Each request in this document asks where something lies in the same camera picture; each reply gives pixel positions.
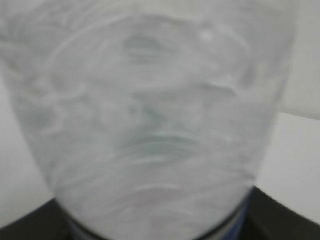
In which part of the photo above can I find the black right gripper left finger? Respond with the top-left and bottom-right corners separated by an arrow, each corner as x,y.
0,200 -> 73,240

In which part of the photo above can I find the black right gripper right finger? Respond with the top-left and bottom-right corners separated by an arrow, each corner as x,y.
239,188 -> 320,240

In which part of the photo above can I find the clear plastic water bottle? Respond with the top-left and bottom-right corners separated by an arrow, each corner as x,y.
0,0 -> 296,240

